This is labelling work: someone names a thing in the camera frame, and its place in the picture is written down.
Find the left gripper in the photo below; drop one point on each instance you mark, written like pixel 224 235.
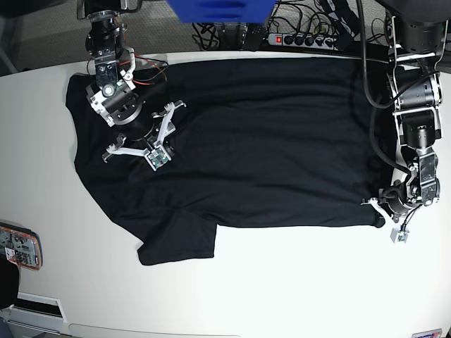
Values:
pixel 391 210

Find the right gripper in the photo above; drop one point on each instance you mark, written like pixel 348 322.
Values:
pixel 139 143

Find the black T-shirt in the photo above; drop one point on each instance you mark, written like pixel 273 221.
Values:
pixel 261 143

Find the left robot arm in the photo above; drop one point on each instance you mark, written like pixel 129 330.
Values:
pixel 416 33

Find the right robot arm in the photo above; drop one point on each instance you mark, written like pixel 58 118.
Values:
pixel 113 93

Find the small card at edge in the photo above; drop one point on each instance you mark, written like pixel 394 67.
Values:
pixel 428 334

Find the blue plastic crate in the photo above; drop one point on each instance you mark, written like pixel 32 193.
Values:
pixel 222 11

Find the black power adapter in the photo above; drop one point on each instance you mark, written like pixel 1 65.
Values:
pixel 254 36

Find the orange clear parts box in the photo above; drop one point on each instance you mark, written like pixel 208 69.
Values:
pixel 21 246

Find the white power strip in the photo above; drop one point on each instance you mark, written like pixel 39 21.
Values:
pixel 302 41

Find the black chair back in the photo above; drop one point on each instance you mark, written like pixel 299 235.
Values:
pixel 10 281

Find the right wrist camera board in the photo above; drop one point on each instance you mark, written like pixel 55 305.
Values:
pixel 157 158

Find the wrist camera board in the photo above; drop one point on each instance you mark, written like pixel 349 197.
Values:
pixel 157 158
pixel 401 237

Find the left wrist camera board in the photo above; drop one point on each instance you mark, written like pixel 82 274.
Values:
pixel 401 237

